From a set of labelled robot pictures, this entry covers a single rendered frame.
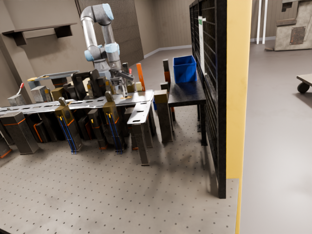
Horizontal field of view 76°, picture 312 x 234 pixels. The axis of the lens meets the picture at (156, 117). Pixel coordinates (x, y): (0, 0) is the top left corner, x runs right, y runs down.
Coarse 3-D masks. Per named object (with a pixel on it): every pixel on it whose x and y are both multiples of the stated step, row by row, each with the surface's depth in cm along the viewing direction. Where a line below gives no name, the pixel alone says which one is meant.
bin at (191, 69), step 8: (184, 56) 166; (192, 56) 161; (176, 64) 170; (184, 64) 169; (192, 64) 140; (176, 72) 143; (184, 72) 143; (192, 72) 142; (176, 80) 146; (184, 80) 146; (192, 80) 145
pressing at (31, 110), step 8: (104, 96) 155; (112, 96) 152; (120, 96) 149; (136, 96) 144; (144, 96) 141; (152, 96) 140; (24, 104) 167; (32, 104) 165; (40, 104) 161; (48, 104) 158; (56, 104) 156; (72, 104) 149; (80, 104) 146; (88, 104) 144; (96, 104) 141; (120, 104) 135; (128, 104) 134; (0, 112) 159; (8, 112) 156; (24, 112) 151; (32, 112) 149; (40, 112) 148
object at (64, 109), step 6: (60, 108) 132; (66, 108) 135; (60, 114) 131; (66, 114) 134; (60, 120) 134; (66, 120) 134; (72, 120) 141; (66, 126) 135; (72, 126) 141; (66, 132) 137; (72, 132) 141; (72, 138) 141; (78, 138) 147; (72, 144) 143; (78, 144) 146; (72, 150) 145; (78, 150) 145
